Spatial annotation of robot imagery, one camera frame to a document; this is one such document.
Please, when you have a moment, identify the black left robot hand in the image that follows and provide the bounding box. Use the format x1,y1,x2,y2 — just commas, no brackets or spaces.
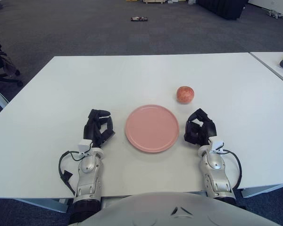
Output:
83,108,116,149

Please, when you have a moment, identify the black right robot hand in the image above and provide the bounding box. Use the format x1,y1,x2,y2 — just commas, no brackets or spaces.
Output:
183,108,218,148

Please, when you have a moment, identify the red apple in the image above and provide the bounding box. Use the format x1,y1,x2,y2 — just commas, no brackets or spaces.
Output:
176,86,195,104

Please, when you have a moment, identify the pink round plate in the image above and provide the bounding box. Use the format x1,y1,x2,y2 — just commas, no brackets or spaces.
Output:
125,104,180,153

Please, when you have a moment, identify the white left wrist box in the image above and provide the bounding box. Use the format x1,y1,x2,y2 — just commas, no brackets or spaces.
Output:
77,139,93,151

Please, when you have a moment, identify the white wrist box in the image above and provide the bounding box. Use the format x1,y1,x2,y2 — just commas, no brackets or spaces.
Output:
77,139,93,151
208,139,225,153

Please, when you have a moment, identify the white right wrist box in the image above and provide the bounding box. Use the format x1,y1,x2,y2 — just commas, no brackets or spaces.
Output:
208,139,225,153

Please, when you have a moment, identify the grey robot torso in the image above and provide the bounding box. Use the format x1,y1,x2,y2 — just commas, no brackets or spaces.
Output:
77,192,281,226

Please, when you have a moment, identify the black office chair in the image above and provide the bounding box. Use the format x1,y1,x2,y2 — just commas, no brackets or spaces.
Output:
0,25,24,88

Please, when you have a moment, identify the black curtain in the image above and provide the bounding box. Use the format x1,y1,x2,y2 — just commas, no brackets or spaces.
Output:
198,0,247,21

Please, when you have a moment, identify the small grey quadruped robot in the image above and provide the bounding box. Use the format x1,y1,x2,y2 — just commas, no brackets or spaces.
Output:
267,9,283,19

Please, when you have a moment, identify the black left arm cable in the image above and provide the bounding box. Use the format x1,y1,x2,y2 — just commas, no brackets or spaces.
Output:
58,150,85,196

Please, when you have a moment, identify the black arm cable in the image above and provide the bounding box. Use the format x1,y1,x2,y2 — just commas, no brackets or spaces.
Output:
58,150,85,196
223,149,242,190

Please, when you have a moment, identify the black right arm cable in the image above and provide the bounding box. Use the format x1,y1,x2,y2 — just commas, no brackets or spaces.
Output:
223,149,242,190

